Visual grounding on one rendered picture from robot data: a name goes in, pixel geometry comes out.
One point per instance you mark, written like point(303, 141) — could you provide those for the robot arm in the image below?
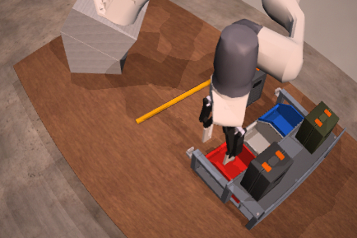
point(237, 56)

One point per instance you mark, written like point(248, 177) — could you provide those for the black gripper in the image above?
point(234, 136)

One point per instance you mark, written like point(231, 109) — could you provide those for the blue open bin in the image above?
point(283, 118)

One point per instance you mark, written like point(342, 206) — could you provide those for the orange long bar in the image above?
point(146, 116)

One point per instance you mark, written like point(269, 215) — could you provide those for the red bin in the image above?
point(232, 168)

